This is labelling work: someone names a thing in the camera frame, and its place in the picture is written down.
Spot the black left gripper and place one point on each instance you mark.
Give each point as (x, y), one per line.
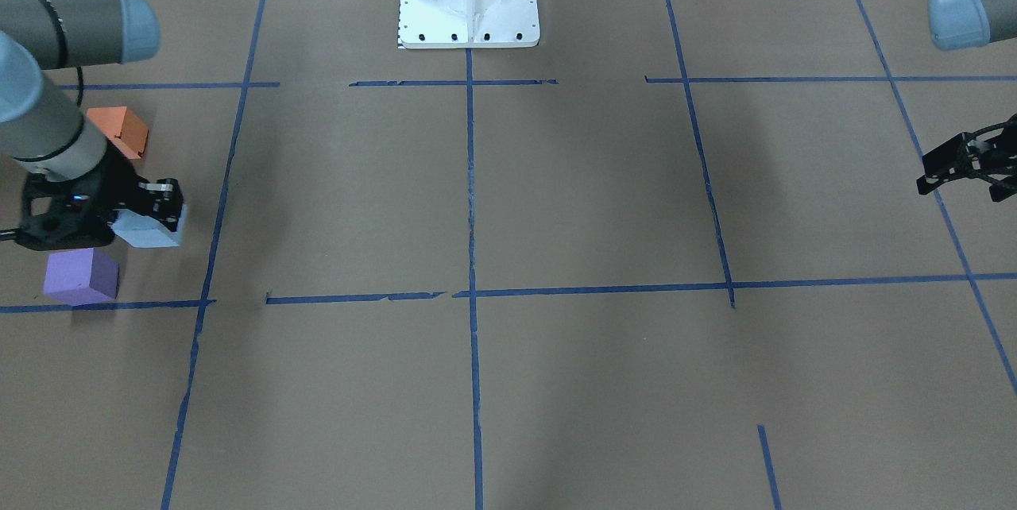
(950, 163)

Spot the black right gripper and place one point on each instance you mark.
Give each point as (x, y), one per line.
(116, 180)

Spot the light blue foam block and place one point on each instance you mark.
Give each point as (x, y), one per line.
(145, 232)

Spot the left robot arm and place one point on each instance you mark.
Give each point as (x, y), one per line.
(958, 24)

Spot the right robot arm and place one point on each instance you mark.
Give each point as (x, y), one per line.
(43, 130)

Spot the purple foam block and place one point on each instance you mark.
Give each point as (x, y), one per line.
(81, 277)

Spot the orange foam block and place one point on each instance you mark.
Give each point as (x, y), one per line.
(123, 128)

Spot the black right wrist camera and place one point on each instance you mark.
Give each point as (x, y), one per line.
(163, 201)

